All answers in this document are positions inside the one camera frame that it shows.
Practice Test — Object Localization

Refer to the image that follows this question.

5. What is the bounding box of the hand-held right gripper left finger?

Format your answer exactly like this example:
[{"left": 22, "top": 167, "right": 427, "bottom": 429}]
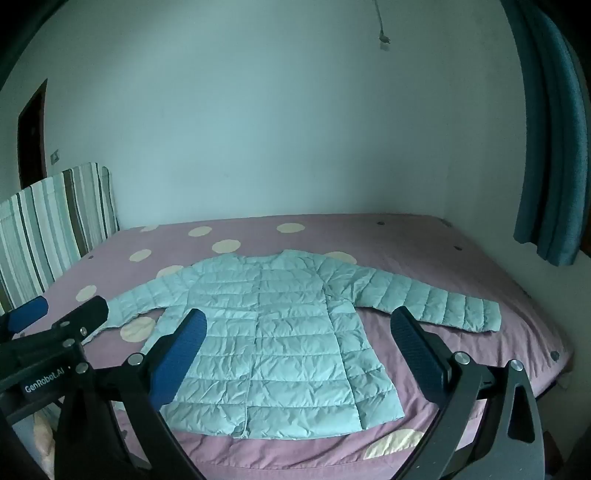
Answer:
[{"left": 53, "top": 308, "right": 208, "bottom": 480}]

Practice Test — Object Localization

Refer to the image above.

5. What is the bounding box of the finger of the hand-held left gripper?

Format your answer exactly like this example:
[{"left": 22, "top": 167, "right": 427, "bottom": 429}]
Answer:
[
  {"left": 50, "top": 295, "right": 110, "bottom": 348},
  {"left": 0, "top": 295, "right": 49, "bottom": 340}
]

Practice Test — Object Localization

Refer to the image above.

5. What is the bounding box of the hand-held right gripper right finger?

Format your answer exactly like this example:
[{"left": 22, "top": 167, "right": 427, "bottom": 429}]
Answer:
[{"left": 390, "top": 305, "right": 544, "bottom": 480}]

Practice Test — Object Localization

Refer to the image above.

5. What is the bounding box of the light blue puffer jacket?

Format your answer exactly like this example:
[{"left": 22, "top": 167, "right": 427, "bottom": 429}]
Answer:
[{"left": 95, "top": 249, "right": 502, "bottom": 439}]

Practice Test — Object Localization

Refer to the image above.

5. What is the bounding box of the pale pink cloth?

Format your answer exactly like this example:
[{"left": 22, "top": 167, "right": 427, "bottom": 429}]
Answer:
[{"left": 11, "top": 406, "right": 59, "bottom": 463}]

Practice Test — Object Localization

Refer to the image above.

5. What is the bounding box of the striped headboard cushion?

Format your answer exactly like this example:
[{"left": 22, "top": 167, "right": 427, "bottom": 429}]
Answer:
[{"left": 0, "top": 161, "right": 121, "bottom": 315}]

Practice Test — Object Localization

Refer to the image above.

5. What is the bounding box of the bed with pink dotted sheet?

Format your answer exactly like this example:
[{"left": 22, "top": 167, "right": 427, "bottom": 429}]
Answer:
[{"left": 0, "top": 212, "right": 575, "bottom": 480}]

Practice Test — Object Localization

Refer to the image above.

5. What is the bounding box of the dark wooden door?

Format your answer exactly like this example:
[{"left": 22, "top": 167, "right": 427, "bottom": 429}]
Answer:
[{"left": 17, "top": 78, "right": 49, "bottom": 191}]

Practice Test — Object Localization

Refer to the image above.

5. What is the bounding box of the teal curtain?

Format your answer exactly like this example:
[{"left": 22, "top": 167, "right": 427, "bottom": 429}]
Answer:
[{"left": 501, "top": 0, "right": 591, "bottom": 267}]

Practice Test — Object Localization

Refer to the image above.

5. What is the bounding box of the hanging cable with plug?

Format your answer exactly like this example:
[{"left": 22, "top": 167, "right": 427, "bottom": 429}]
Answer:
[{"left": 374, "top": 0, "right": 392, "bottom": 48}]

